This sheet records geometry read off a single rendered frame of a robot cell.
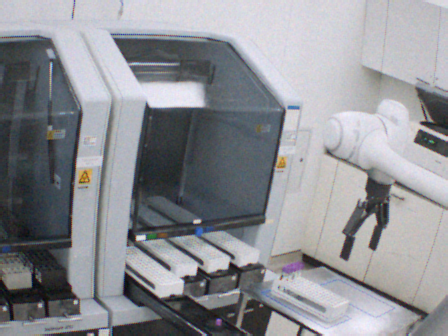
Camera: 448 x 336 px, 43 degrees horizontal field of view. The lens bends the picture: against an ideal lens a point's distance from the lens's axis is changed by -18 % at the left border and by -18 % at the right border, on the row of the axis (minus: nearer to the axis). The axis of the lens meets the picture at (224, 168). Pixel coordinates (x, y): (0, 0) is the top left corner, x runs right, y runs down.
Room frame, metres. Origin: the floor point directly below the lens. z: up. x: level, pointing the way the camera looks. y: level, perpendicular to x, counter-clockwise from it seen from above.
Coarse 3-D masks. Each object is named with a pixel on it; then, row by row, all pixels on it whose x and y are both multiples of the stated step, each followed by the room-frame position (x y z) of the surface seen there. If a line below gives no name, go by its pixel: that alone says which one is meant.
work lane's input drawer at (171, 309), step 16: (128, 288) 1.97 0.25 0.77; (144, 288) 1.93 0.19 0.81; (144, 304) 1.90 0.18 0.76; (160, 304) 1.85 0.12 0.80; (176, 304) 1.88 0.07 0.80; (192, 304) 1.90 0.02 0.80; (176, 320) 1.78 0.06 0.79; (192, 320) 1.77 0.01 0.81; (208, 320) 1.80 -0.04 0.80; (224, 320) 1.80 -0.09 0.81
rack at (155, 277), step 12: (132, 252) 2.10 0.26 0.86; (132, 264) 1.99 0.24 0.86; (144, 264) 2.02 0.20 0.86; (156, 264) 2.05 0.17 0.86; (132, 276) 1.99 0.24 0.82; (144, 276) 1.94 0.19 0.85; (156, 276) 1.94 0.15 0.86; (168, 276) 1.97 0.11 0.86; (156, 288) 1.89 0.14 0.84; (168, 288) 1.90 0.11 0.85; (180, 288) 1.94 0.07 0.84
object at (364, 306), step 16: (304, 272) 2.30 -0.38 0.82; (320, 272) 2.32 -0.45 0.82; (240, 288) 2.08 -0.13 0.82; (256, 288) 2.09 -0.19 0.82; (336, 288) 2.17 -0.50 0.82; (352, 288) 2.18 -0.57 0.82; (240, 304) 2.07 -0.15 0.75; (272, 304) 1.97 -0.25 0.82; (288, 304) 1.98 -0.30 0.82; (352, 304) 2.03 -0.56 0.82; (368, 304) 2.04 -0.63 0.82; (384, 304) 2.05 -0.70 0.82; (240, 320) 2.07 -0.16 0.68; (304, 320) 1.86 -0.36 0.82; (320, 320) 1.87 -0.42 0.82; (336, 320) 1.88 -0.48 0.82; (352, 320) 1.89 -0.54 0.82; (368, 320) 1.89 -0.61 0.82; (384, 320) 1.90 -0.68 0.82; (400, 320) 1.90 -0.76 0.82; (416, 320) 1.92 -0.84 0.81
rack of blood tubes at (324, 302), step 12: (276, 288) 2.05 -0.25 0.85; (288, 288) 2.01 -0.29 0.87; (300, 288) 2.00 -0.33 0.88; (312, 288) 2.01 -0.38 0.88; (324, 288) 2.02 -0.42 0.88; (288, 300) 2.00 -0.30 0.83; (300, 300) 2.01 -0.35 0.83; (312, 300) 1.93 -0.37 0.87; (324, 300) 1.92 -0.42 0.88; (336, 300) 1.93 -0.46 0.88; (348, 300) 1.93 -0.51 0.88; (312, 312) 1.92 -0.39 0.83; (324, 312) 1.93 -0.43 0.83; (336, 312) 1.88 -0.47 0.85
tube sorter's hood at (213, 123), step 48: (144, 48) 2.27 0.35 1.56; (192, 48) 2.44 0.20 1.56; (192, 96) 2.14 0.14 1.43; (240, 96) 2.30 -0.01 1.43; (144, 144) 1.97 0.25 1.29; (192, 144) 2.11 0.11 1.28; (240, 144) 2.25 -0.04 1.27; (144, 192) 1.99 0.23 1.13; (192, 192) 2.13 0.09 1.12; (240, 192) 2.29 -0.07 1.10; (144, 240) 1.99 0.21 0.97
